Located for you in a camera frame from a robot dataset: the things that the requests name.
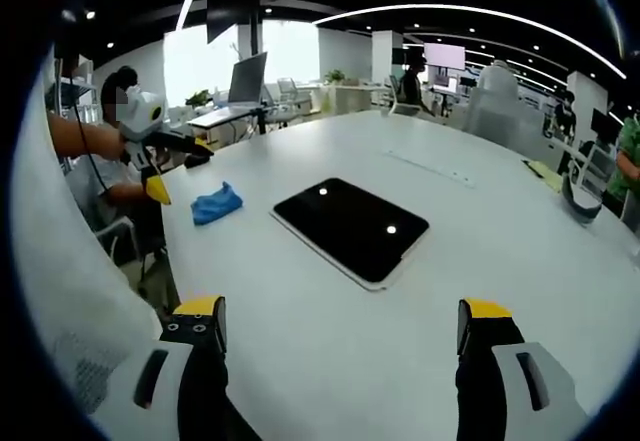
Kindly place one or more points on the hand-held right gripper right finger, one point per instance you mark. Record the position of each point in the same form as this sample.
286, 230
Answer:
492, 366

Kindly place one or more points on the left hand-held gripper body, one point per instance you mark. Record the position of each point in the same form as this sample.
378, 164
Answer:
142, 118

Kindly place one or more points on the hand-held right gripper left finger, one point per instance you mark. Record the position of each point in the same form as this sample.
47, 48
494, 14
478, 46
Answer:
202, 361

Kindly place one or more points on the blue cleaning cloth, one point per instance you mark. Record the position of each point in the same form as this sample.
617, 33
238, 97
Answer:
216, 205

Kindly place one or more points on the black tablet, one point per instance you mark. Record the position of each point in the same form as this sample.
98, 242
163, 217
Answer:
351, 229

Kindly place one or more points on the black object on table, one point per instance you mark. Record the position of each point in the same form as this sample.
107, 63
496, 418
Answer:
197, 161

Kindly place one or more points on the green potted plant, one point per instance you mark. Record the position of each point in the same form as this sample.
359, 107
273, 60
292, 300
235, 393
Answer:
197, 98
336, 77

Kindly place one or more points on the person's white shirt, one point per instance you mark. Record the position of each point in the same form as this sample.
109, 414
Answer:
65, 281

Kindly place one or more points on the yellow notepad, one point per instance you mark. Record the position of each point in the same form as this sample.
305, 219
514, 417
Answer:
542, 173

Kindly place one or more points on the white mesh office chair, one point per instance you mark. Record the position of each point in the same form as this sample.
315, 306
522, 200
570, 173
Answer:
495, 111

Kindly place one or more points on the pink lit screen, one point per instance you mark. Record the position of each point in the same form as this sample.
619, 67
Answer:
444, 56

